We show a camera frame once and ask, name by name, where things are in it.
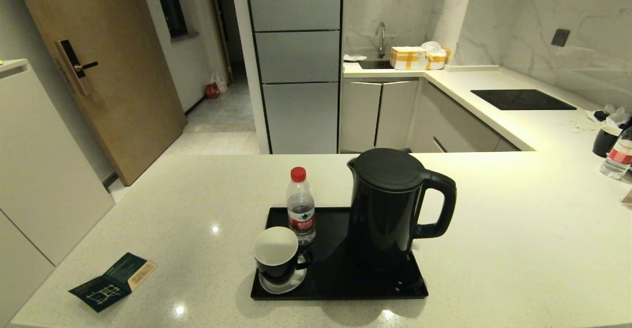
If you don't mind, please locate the small yellow taped cardboard box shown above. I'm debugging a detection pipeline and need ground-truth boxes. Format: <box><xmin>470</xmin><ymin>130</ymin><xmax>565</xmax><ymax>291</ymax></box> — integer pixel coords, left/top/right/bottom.
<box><xmin>427</xmin><ymin>50</ymin><xmax>451</xmax><ymax>70</ymax></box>

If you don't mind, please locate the water bottle with red cap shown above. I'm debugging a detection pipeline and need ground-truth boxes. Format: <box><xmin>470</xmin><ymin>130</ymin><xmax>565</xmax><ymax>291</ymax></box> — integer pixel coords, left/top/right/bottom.
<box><xmin>286</xmin><ymin>166</ymin><xmax>316</xmax><ymax>246</ymax></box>

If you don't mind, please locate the dark green folded leaflet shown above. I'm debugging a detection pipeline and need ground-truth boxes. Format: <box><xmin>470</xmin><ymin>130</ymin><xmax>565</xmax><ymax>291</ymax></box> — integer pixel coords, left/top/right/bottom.
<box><xmin>68</xmin><ymin>252</ymin><xmax>158</xmax><ymax>313</ymax></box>

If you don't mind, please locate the grey drawer cabinet front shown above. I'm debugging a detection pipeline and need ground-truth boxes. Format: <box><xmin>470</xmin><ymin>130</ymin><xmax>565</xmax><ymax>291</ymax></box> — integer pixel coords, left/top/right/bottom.
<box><xmin>409</xmin><ymin>80</ymin><xmax>521</xmax><ymax>153</ymax></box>

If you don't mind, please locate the black gold door lock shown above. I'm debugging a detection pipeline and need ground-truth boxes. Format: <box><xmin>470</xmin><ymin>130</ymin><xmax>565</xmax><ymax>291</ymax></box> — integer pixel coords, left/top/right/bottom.
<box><xmin>54</xmin><ymin>39</ymin><xmax>99</xmax><ymax>96</ymax></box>

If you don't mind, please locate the brown wooden door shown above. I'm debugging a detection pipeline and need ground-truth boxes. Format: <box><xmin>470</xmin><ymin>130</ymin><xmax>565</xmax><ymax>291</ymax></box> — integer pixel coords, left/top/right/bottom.
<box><xmin>11</xmin><ymin>0</ymin><xmax>187</xmax><ymax>186</ymax></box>

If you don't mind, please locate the dark narrow window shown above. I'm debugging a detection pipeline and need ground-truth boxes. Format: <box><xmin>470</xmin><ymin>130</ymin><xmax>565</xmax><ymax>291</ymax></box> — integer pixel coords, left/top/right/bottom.
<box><xmin>151</xmin><ymin>0</ymin><xmax>199</xmax><ymax>41</ymax></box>

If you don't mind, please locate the crumpled white tissue pile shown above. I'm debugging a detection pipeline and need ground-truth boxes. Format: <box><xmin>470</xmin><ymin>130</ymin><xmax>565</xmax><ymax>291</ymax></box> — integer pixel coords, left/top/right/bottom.
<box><xmin>586</xmin><ymin>105</ymin><xmax>632</xmax><ymax>130</ymax></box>

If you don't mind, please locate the large yellow taped cardboard box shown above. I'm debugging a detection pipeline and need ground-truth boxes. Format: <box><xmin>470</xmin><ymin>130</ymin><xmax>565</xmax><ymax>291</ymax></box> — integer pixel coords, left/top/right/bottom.
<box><xmin>390</xmin><ymin>46</ymin><xmax>428</xmax><ymax>70</ymax></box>

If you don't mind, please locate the black induction cooktop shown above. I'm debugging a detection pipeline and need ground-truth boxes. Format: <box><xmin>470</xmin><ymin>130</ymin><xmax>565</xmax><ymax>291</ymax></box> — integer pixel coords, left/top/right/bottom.
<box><xmin>471</xmin><ymin>89</ymin><xmax>577</xmax><ymax>111</ymax></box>

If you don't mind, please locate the white round saucer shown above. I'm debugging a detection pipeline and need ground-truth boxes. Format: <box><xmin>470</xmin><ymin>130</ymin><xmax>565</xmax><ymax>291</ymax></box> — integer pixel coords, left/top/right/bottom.
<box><xmin>258</xmin><ymin>268</ymin><xmax>308</xmax><ymax>295</ymax></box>

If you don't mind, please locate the clear bottle with red label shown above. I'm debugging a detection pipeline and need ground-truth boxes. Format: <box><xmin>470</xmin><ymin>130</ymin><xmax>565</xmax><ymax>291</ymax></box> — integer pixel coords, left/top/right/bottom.
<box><xmin>600</xmin><ymin>126</ymin><xmax>632</xmax><ymax>180</ymax></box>

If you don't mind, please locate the chrome sink faucet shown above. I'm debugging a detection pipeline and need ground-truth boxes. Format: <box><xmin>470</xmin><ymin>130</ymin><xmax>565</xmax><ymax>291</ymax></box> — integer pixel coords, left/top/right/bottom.
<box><xmin>375</xmin><ymin>21</ymin><xmax>387</xmax><ymax>58</ymax></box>

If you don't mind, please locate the black electric kettle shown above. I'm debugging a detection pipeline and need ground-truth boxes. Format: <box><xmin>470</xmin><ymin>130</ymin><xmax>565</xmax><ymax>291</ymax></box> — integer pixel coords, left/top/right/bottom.
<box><xmin>347</xmin><ymin>148</ymin><xmax>457</xmax><ymax>270</ymax></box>

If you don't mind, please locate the white side cabinet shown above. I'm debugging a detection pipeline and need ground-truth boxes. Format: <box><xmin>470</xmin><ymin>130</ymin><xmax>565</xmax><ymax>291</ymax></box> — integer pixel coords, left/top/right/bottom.
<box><xmin>0</xmin><ymin>59</ymin><xmax>116</xmax><ymax>319</ymax></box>

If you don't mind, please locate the black rectangular tray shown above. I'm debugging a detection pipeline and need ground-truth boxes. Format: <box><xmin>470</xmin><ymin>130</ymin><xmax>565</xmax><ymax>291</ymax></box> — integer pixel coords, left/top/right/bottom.
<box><xmin>250</xmin><ymin>206</ymin><xmax>429</xmax><ymax>301</ymax></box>

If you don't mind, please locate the black cup white inside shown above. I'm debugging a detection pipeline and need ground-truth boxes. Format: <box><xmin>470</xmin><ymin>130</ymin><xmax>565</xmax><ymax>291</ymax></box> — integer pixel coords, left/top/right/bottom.
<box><xmin>253</xmin><ymin>226</ymin><xmax>314</xmax><ymax>285</ymax></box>

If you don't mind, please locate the black mug white rim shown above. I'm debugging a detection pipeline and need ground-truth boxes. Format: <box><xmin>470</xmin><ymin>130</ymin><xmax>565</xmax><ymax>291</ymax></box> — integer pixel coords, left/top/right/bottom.
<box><xmin>592</xmin><ymin>126</ymin><xmax>623</xmax><ymax>158</ymax></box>

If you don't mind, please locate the tall grey cabinet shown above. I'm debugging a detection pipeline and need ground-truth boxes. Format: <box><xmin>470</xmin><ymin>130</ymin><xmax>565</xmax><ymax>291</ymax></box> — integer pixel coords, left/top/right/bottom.
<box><xmin>244</xmin><ymin>0</ymin><xmax>344</xmax><ymax>155</ymax></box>

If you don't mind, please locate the grey lower cabinet door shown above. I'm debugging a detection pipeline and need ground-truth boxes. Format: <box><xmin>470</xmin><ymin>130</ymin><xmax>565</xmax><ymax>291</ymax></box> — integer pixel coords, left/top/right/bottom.
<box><xmin>341</xmin><ymin>81</ymin><xmax>382</xmax><ymax>153</ymax></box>
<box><xmin>375</xmin><ymin>80</ymin><xmax>420</xmax><ymax>150</ymax></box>

